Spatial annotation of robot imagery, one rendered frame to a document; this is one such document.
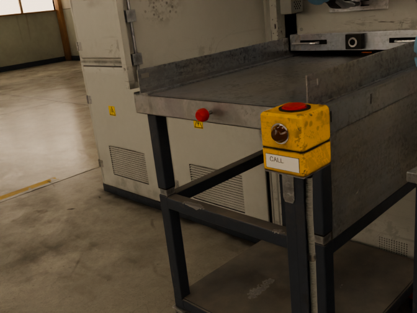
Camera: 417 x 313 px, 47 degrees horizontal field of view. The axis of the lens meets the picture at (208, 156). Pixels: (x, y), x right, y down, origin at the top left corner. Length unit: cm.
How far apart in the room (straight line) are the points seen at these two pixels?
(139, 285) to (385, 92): 129
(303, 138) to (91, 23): 214
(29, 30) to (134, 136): 1055
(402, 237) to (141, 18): 115
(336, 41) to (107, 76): 139
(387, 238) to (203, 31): 98
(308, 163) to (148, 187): 200
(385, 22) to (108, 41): 149
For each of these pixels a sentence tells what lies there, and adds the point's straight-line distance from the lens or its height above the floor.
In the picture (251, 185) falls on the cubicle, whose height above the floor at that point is 29.
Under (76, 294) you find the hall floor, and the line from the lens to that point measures 211.
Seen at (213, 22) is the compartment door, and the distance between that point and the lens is 173.
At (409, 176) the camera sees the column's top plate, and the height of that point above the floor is 74.
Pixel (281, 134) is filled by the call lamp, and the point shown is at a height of 87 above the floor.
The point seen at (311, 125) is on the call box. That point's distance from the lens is 74.
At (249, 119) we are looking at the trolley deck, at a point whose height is 81.
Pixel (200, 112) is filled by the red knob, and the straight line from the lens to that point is 113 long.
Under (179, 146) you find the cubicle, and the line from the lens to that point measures 237.
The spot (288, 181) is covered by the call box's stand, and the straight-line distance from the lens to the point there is 79.
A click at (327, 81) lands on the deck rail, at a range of 104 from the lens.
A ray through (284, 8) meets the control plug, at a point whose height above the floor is 102.
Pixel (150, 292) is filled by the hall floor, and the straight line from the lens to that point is 200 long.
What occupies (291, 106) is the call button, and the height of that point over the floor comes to 91.
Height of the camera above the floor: 107
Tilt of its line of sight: 18 degrees down
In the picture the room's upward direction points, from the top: 6 degrees counter-clockwise
